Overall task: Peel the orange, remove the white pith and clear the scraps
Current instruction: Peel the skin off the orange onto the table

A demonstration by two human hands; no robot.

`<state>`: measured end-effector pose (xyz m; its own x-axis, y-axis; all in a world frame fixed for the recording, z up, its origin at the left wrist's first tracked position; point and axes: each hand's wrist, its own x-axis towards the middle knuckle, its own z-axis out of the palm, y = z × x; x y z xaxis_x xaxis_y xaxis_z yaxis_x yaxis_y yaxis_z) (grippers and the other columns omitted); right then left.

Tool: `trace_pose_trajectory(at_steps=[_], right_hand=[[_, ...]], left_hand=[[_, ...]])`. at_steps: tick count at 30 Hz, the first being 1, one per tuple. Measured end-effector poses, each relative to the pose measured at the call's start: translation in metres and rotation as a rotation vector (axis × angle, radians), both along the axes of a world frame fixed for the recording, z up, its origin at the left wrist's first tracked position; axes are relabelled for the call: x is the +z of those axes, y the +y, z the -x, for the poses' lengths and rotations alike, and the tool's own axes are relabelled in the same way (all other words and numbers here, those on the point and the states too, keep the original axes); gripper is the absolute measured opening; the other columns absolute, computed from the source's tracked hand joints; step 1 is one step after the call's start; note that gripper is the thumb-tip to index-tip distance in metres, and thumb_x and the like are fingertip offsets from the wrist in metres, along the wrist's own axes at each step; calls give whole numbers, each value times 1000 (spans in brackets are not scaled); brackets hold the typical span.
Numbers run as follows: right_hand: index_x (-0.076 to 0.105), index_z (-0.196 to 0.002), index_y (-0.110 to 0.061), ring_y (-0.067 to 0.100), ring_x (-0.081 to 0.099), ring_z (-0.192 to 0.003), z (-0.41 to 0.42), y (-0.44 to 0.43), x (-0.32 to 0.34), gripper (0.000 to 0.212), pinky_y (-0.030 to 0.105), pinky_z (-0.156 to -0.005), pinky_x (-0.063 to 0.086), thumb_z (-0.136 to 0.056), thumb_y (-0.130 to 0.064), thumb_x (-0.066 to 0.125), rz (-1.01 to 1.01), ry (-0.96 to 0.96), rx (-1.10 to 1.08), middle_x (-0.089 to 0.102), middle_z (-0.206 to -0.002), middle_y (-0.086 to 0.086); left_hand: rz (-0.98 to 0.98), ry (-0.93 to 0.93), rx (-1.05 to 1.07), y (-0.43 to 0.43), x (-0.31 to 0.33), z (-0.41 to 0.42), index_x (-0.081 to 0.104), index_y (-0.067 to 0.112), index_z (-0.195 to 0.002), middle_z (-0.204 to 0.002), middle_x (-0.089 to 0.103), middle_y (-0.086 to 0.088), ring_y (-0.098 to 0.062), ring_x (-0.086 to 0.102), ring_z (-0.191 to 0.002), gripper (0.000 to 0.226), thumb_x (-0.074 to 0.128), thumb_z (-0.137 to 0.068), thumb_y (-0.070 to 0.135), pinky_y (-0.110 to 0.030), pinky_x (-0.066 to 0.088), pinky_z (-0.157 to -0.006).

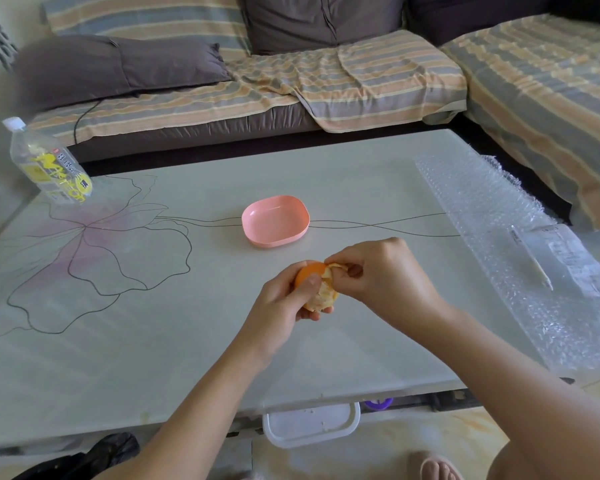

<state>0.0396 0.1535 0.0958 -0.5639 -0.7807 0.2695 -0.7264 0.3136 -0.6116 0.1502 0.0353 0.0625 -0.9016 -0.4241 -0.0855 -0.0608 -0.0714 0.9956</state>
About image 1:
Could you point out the person's right hand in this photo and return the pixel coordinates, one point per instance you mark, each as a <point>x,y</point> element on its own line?
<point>395,279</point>

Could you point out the person's left hand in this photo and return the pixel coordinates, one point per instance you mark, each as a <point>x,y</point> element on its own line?
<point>270,319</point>

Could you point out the orange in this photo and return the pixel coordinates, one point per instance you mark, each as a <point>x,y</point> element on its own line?
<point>325,294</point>

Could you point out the pink plastic dish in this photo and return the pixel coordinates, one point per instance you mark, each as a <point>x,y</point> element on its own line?
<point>275,219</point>

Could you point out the person's left forearm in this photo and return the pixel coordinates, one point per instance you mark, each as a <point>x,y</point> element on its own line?
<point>180,424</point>

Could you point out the person's right forearm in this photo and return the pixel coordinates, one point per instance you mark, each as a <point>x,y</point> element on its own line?
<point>520,394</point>

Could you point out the person's right foot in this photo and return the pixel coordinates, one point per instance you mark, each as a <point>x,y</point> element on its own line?
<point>437,469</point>

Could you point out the person's right leg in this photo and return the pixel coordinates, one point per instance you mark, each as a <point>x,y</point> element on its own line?
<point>502,467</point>

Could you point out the clear bubble wrap sheet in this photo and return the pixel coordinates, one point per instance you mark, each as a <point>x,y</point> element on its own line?
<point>470,199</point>

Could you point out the white plastic container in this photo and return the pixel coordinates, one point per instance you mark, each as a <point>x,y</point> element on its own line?
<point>310,424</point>

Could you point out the black box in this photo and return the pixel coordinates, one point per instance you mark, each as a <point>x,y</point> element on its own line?
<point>455,399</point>

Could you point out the thin white stick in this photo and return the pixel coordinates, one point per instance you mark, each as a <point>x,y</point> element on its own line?
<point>537,268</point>

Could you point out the clear plastic bag paper label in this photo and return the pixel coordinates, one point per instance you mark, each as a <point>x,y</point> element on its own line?
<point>575,259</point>

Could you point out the striped sofa sheet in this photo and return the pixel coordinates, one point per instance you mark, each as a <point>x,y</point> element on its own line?
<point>545,89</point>
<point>380,79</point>

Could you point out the dark brown sofa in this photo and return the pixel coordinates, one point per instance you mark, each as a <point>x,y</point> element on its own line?
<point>195,132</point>

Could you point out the black plastic bag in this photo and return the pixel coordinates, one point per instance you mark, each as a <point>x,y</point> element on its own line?
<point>80,462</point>

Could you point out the clear bottle yellow label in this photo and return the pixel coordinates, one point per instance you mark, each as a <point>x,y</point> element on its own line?
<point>50,164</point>

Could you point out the grey upright cushion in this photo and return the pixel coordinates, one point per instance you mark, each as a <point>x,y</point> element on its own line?
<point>325,19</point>

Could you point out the dark purple cushion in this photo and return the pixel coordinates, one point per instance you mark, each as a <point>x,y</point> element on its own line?
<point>470,14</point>

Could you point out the grey flat pillow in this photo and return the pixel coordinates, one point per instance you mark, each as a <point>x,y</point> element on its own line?
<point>110,64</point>

